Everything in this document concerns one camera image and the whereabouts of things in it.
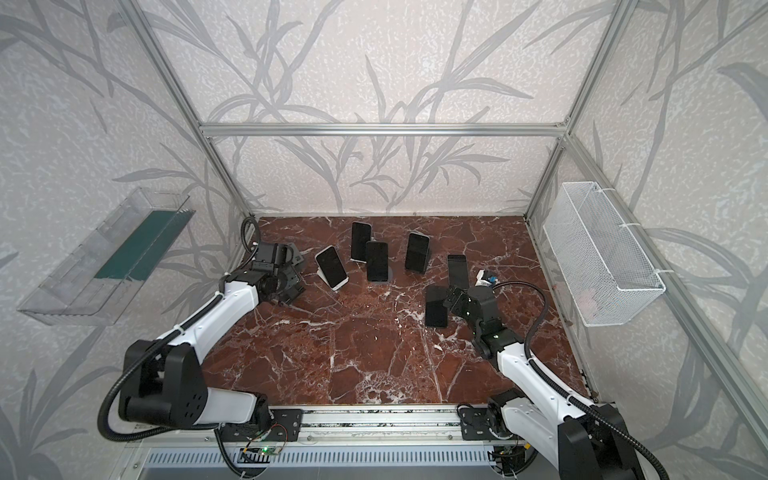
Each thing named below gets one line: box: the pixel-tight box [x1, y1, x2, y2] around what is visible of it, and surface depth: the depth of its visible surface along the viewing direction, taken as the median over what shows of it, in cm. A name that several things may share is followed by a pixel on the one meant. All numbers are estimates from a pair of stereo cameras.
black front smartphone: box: [447, 254, 469, 290], surface depth 107 cm
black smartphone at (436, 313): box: [425, 285, 449, 327], surface depth 96 cm
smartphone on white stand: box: [314, 245, 347, 288], surface depth 96 cm
